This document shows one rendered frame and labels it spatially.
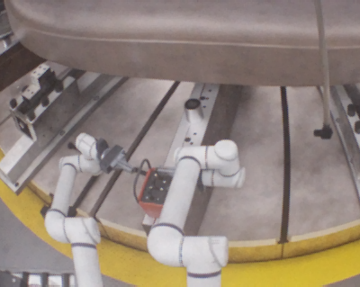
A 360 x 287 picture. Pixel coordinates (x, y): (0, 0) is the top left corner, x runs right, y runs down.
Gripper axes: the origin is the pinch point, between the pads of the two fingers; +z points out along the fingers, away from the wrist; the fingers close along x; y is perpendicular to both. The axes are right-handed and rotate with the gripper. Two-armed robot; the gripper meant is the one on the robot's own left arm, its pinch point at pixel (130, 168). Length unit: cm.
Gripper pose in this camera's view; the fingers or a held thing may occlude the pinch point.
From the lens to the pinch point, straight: 243.2
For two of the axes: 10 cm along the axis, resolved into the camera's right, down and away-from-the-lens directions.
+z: 7.8, 3.5, -5.2
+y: 1.7, 6.9, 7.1
